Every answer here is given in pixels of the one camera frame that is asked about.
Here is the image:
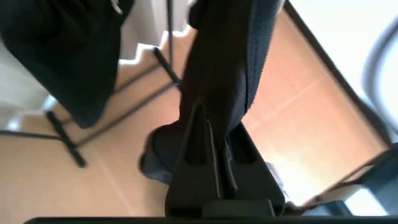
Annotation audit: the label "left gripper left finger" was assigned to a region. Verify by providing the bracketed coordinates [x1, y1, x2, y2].
[164, 102, 222, 218]

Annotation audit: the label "black shorts with white cord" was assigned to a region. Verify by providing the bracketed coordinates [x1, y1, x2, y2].
[0, 0, 135, 129]

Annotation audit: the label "black garment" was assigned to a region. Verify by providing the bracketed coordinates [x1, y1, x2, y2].
[138, 0, 282, 185]

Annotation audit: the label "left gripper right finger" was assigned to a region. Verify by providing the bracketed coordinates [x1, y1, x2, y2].
[222, 123, 285, 217]

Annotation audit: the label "black clothes rack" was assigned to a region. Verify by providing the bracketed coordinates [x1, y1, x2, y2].
[0, 0, 184, 169]

